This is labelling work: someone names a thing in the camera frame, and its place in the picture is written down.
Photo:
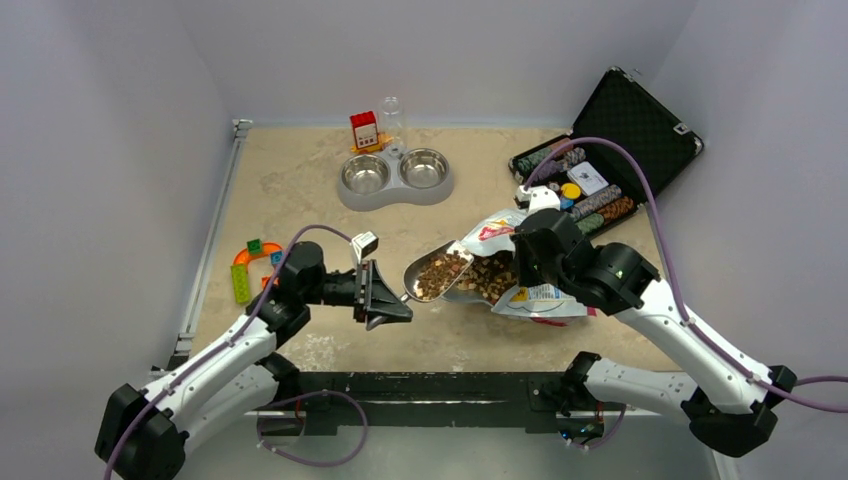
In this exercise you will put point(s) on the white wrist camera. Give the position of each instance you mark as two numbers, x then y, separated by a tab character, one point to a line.
362	245
533	199

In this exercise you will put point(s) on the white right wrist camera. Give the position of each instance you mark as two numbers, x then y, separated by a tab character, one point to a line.
533	199

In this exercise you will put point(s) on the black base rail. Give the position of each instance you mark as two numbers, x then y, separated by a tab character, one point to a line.
532	402

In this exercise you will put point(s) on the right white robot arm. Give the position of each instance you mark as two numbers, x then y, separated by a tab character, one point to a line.
726	398

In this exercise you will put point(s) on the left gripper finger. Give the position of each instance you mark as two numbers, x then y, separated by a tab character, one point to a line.
380	296
384	319

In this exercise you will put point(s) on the grey double pet bowl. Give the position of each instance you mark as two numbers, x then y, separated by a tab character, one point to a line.
368	182

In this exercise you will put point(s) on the clear water bottle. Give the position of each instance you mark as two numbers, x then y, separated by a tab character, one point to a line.
393	123

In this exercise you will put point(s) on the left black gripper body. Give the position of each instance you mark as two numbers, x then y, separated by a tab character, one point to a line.
343	289

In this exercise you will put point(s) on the pet food kibble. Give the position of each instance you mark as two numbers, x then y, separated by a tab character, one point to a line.
478	278

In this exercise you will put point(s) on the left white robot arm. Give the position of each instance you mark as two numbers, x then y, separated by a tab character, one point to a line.
148	433

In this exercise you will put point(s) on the silver metal scoop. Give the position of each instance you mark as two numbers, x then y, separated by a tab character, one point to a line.
432	275

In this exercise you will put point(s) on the red toy block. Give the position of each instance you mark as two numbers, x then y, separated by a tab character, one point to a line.
367	137

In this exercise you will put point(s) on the orange toy arch with blocks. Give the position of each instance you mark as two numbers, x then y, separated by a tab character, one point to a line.
240	268

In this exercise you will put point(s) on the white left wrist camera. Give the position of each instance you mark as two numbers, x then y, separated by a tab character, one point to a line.
362	245

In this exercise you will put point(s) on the black poker chip case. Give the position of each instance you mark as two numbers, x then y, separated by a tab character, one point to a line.
622	111

